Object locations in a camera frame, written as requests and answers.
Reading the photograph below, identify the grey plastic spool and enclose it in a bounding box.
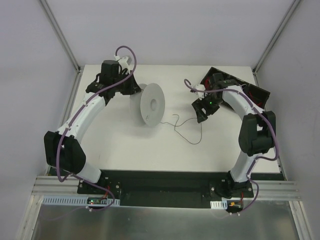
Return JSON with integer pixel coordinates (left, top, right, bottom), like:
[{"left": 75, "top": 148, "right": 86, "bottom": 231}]
[{"left": 129, "top": 83, "right": 165, "bottom": 127}]

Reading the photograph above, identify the thin brown wire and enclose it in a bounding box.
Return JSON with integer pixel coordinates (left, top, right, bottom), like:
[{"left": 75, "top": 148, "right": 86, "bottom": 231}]
[{"left": 159, "top": 113, "right": 203, "bottom": 145}]

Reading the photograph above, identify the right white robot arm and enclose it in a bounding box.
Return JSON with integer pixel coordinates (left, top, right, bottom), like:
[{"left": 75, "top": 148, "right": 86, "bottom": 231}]
[{"left": 184, "top": 73, "right": 278, "bottom": 199}]

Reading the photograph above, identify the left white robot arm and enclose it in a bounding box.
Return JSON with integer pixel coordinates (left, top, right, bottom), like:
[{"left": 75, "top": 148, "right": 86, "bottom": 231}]
[{"left": 44, "top": 55, "right": 142, "bottom": 195}]

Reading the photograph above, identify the black three-compartment bin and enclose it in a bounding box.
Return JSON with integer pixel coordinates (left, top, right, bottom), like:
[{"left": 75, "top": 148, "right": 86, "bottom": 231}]
[{"left": 200, "top": 66, "right": 270, "bottom": 108}]

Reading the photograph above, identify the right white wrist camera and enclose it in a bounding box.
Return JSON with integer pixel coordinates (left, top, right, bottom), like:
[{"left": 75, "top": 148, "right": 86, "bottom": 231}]
[{"left": 192, "top": 84, "right": 206, "bottom": 99}]

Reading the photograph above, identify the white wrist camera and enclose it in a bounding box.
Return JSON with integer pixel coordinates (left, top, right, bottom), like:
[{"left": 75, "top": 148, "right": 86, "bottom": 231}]
[
  {"left": 115, "top": 55, "right": 132, "bottom": 70},
  {"left": 192, "top": 84, "right": 206, "bottom": 99}
]

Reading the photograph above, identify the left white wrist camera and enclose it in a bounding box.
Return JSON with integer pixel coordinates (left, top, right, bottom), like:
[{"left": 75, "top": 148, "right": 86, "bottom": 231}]
[{"left": 115, "top": 55, "right": 132, "bottom": 70}]

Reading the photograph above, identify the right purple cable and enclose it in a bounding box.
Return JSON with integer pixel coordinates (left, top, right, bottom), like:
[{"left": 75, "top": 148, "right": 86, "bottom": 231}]
[{"left": 183, "top": 78, "right": 280, "bottom": 216}]

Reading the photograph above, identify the purple cable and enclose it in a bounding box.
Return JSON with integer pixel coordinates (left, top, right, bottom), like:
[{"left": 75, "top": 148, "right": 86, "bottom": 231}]
[
  {"left": 183, "top": 78, "right": 280, "bottom": 216},
  {"left": 56, "top": 45, "right": 137, "bottom": 213}
]

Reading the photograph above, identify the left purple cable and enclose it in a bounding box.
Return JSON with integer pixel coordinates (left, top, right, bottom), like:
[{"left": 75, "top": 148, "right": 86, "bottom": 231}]
[{"left": 56, "top": 45, "right": 137, "bottom": 213}]

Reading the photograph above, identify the right white cable duct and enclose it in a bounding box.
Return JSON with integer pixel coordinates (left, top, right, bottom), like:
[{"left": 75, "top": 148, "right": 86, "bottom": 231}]
[{"left": 210, "top": 199, "right": 228, "bottom": 210}]

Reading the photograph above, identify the white cable duct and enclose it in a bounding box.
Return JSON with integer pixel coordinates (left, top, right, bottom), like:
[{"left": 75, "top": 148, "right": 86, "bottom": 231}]
[
  {"left": 210, "top": 199, "right": 228, "bottom": 210},
  {"left": 42, "top": 196, "right": 120, "bottom": 207}
]

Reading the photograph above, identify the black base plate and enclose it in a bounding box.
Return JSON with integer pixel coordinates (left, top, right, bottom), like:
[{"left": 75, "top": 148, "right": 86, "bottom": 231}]
[{"left": 76, "top": 168, "right": 255, "bottom": 208}]

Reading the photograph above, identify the aluminium frame rail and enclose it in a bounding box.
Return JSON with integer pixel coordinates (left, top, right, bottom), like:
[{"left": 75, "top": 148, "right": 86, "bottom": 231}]
[{"left": 31, "top": 175, "right": 302, "bottom": 201}]

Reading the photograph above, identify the left white cable duct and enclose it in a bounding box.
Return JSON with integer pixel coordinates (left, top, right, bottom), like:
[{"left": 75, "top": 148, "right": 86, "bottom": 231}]
[{"left": 42, "top": 196, "right": 120, "bottom": 207}]

